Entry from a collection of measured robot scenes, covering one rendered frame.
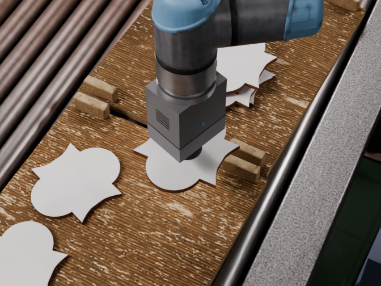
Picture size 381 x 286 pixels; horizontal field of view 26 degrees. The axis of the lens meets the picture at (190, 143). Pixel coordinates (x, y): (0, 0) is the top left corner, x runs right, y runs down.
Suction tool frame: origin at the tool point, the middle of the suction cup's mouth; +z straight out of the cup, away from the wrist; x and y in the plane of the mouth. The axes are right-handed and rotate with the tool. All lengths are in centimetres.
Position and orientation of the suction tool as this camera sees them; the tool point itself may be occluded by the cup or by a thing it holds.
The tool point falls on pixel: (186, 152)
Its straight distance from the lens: 115.7
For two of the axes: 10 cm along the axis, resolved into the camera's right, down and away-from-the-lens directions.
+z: 0.0, 6.0, 8.0
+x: 6.9, 5.8, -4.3
